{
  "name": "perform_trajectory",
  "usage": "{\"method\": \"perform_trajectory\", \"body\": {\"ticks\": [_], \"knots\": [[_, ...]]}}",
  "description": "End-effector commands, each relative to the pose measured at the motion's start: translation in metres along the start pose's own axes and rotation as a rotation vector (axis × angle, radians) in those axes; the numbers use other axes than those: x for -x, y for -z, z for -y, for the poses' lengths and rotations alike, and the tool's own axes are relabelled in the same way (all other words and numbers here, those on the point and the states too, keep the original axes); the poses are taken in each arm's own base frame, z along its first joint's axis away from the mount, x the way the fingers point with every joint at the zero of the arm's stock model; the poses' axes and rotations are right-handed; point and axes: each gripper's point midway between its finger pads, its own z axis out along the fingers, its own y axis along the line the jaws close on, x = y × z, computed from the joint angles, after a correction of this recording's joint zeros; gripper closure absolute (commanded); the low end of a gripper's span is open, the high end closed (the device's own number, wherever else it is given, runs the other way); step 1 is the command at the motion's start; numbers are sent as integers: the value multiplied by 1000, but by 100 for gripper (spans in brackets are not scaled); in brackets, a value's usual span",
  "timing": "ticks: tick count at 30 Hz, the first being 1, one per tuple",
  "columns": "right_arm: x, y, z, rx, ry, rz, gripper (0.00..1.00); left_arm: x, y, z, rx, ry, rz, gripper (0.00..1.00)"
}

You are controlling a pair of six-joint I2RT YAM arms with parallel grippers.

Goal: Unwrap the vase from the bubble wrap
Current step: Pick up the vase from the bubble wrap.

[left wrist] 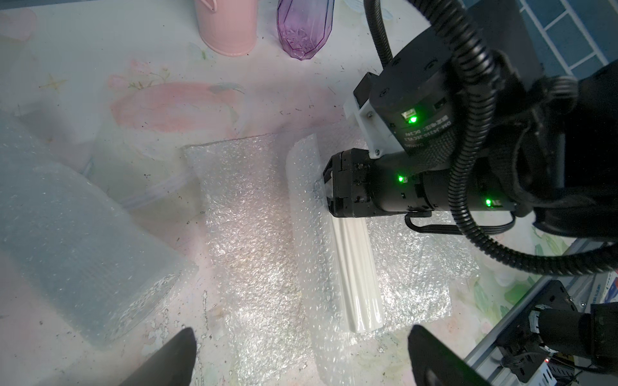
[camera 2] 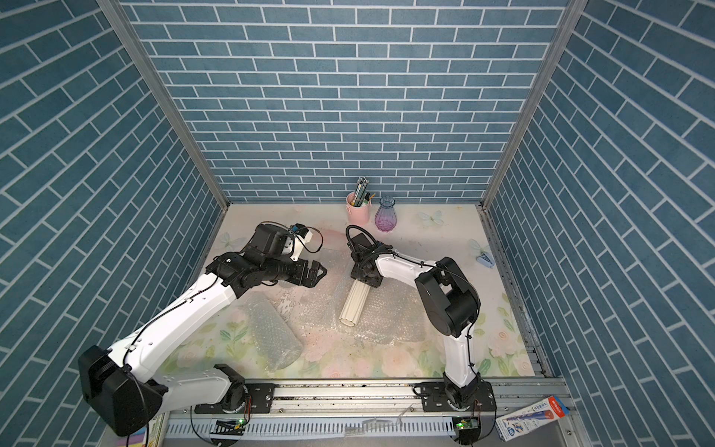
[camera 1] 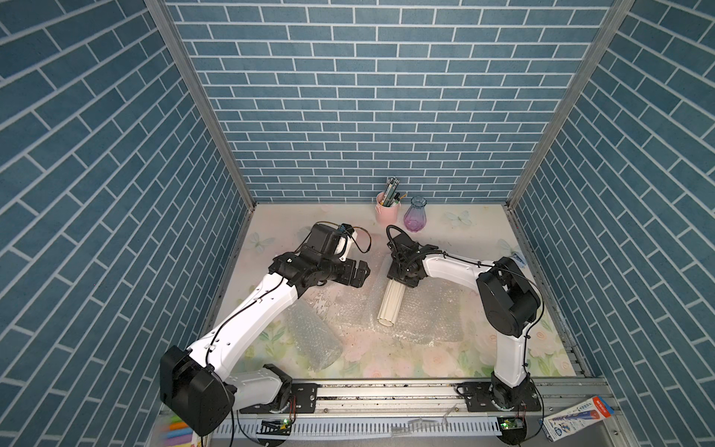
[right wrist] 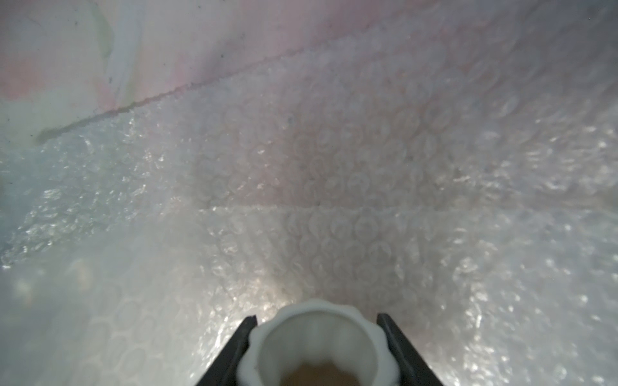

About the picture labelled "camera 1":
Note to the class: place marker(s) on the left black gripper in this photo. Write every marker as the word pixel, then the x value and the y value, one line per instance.
pixel 358 277

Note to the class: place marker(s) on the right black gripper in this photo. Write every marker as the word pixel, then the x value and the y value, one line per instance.
pixel 392 274

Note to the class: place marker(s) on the cream ribbed cylinder vase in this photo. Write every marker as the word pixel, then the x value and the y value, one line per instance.
pixel 391 303

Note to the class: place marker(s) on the purple vase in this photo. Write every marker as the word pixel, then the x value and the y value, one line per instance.
pixel 415 218

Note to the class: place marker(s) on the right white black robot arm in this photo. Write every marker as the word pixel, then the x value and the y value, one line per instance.
pixel 510 304

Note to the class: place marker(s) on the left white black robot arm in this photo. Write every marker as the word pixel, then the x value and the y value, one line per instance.
pixel 197 383

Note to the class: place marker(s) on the bubble wrapped vase front left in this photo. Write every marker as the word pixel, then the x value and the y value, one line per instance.
pixel 313 337

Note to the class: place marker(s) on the pink pen cup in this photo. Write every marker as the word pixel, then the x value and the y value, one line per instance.
pixel 386 215

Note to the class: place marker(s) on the pens in cup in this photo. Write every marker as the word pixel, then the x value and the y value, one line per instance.
pixel 391 196

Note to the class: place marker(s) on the small blue white object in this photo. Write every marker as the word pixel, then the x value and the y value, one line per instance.
pixel 519 259

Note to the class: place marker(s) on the white red blue box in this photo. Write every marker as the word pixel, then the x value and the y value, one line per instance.
pixel 576 418

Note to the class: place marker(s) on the white slotted cable duct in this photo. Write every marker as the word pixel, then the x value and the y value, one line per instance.
pixel 330 428

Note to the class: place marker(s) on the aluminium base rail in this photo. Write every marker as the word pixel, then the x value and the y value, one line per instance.
pixel 413 398

